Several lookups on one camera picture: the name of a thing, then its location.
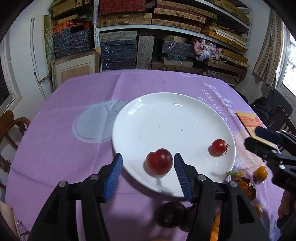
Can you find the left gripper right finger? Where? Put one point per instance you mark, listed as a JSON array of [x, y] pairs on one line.
[[238, 218]]

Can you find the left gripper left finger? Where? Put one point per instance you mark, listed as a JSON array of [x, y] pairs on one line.
[[57, 218]]

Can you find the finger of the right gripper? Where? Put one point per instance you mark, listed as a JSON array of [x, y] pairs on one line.
[[259, 148], [269, 137]]

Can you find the orange fruit apart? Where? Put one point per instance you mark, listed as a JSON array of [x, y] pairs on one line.
[[260, 174]]

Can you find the orange mandarin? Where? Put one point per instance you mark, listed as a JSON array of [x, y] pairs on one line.
[[215, 227]]

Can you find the leafy mandarin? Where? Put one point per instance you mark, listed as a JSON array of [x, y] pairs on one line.
[[243, 182]]

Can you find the yellow-orange round fruit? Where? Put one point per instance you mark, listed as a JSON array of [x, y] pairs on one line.
[[258, 210]]

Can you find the red cherry tomato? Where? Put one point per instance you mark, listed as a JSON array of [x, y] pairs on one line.
[[219, 146]]

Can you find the dark passion fruit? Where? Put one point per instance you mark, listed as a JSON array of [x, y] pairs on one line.
[[174, 214]]

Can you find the person's right hand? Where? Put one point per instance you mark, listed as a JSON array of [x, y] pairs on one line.
[[284, 207]]

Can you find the dark wooden chair right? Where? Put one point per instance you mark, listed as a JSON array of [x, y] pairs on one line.
[[280, 121]]

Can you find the orange paper notebook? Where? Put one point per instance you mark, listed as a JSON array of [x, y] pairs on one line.
[[251, 121]]

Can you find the purple tablecloth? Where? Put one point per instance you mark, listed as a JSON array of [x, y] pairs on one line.
[[70, 139]]

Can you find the white oval plate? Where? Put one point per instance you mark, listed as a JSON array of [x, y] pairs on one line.
[[178, 123]]

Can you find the pink cloth bundle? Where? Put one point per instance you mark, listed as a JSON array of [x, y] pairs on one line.
[[205, 50]]

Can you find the wooden chair left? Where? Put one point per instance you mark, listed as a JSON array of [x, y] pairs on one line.
[[10, 123]]

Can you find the metal storage shelf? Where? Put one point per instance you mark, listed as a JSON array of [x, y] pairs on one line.
[[165, 31]]

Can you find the framed picture cardboard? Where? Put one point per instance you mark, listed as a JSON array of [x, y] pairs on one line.
[[79, 64]]

